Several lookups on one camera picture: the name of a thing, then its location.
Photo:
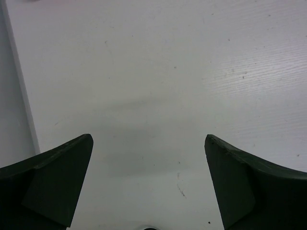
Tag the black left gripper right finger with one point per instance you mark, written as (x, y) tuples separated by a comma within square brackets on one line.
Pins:
[(253, 193)]

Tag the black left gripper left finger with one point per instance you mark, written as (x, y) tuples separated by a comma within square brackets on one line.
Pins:
[(42, 192)]

